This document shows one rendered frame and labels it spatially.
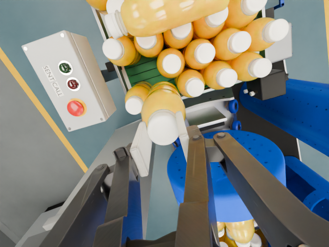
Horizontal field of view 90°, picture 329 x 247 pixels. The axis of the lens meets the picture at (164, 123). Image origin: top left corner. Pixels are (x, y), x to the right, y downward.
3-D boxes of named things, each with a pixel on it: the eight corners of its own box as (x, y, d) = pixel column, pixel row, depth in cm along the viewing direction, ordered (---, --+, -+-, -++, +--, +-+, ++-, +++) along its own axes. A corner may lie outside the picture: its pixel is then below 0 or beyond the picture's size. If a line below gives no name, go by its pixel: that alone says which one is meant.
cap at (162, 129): (169, 105, 20) (170, 109, 19) (183, 131, 21) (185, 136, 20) (142, 119, 21) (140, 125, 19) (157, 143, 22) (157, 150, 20)
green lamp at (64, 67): (63, 74, 35) (60, 75, 34) (58, 64, 35) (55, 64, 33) (73, 71, 35) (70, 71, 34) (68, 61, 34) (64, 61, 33)
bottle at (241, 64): (240, 73, 54) (275, 80, 37) (218, 79, 55) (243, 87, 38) (238, 51, 52) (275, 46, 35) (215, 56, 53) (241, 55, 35)
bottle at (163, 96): (169, 75, 37) (175, 88, 19) (183, 102, 39) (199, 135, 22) (142, 90, 38) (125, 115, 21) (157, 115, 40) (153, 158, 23)
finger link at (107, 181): (135, 185, 13) (101, 193, 13) (142, 152, 18) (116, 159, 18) (129, 169, 13) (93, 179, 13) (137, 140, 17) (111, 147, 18)
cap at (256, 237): (259, 235, 55) (258, 232, 54) (263, 248, 51) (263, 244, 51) (246, 236, 56) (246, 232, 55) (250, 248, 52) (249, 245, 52)
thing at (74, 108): (73, 116, 39) (71, 118, 38) (66, 102, 37) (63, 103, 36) (87, 112, 38) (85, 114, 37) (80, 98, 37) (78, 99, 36)
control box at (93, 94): (86, 118, 49) (67, 133, 40) (51, 48, 43) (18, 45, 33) (117, 109, 48) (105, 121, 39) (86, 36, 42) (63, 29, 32)
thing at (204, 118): (186, 119, 57) (192, 135, 46) (184, 113, 57) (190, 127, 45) (215, 111, 56) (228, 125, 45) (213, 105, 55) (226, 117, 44)
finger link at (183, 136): (178, 136, 13) (187, 134, 13) (175, 111, 20) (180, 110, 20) (187, 166, 15) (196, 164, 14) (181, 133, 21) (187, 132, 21)
